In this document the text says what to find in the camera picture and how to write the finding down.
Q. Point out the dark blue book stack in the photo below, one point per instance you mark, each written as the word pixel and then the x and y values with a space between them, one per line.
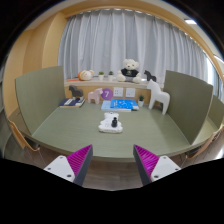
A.
pixel 69 102

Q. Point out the white wall socket left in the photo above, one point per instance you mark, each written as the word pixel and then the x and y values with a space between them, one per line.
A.
pixel 118 92

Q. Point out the large white wooden horse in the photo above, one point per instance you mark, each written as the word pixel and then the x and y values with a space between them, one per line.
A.
pixel 158 95

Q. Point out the small black horse figurine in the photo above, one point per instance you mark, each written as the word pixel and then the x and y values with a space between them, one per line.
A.
pixel 150 76

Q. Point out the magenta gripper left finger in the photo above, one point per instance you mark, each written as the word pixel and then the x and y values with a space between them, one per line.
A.
pixel 73 167

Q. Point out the dark grey wooden horse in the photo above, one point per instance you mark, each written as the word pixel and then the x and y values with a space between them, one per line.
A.
pixel 77 93

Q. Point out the small potted plant right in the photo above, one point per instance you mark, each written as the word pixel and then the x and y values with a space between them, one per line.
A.
pixel 141 101

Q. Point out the grey white curtain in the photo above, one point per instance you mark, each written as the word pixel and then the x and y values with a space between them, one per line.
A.
pixel 101 40

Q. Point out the small potted plant left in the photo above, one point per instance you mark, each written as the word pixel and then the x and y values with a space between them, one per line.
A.
pixel 101 76

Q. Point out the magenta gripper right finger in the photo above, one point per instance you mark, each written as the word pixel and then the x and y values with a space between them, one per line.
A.
pixel 152 167

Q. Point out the white teddy bear black shirt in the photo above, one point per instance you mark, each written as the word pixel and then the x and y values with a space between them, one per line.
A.
pixel 130 72

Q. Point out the green divider panel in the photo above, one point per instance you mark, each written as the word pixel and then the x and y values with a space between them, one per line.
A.
pixel 38 94
pixel 190 101

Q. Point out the wooden chair left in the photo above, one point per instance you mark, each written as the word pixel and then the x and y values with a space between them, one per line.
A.
pixel 21 139

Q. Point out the purple round number sign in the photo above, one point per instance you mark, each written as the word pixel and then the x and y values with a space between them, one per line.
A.
pixel 107 94

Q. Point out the wooden chair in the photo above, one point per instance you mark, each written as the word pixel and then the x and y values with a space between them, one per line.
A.
pixel 197 151
pixel 21 139

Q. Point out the pink wooden horse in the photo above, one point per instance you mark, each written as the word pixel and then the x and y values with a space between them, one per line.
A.
pixel 95 95

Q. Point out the small potted plant middle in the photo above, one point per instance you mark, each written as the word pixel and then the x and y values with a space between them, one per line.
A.
pixel 110 76

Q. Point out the green left divider panel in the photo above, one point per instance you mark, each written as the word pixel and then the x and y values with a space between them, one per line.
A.
pixel 38 94

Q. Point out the green right divider panel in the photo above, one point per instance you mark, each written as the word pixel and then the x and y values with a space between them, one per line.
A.
pixel 190 101

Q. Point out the white wall socket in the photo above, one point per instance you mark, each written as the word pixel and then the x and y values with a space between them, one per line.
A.
pixel 130 92
pixel 118 92

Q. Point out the black charger plug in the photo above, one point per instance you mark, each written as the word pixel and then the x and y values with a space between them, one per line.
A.
pixel 114 122

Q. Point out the small potted plant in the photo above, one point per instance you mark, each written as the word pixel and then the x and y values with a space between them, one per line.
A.
pixel 110 76
pixel 101 76
pixel 141 101

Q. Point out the wooden chair right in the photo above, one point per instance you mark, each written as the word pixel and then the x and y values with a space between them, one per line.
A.
pixel 197 151

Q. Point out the white wall socket right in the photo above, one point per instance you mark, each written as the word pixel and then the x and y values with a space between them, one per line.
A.
pixel 130 92

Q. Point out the orange white plush toy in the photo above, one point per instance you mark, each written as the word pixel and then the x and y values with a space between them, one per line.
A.
pixel 85 75

